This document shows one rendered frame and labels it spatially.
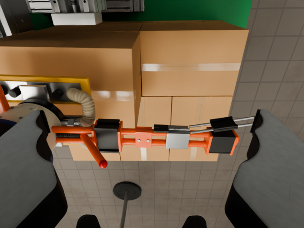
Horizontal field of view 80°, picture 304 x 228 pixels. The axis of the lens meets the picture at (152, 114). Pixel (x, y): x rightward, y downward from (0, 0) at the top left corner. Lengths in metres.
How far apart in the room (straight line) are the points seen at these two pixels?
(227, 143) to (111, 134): 0.35
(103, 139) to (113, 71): 0.28
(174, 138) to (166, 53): 0.66
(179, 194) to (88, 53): 2.47
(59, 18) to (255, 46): 1.55
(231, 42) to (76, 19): 0.82
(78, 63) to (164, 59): 0.54
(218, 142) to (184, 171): 1.95
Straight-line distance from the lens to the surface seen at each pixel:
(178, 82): 1.18
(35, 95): 0.71
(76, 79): 0.65
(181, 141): 0.58
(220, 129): 0.56
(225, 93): 1.29
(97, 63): 0.75
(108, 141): 0.59
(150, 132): 0.55
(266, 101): 2.15
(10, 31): 1.27
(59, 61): 0.80
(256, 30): 1.84
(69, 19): 0.69
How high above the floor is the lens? 1.63
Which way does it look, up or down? 58 degrees down
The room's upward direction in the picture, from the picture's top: 178 degrees counter-clockwise
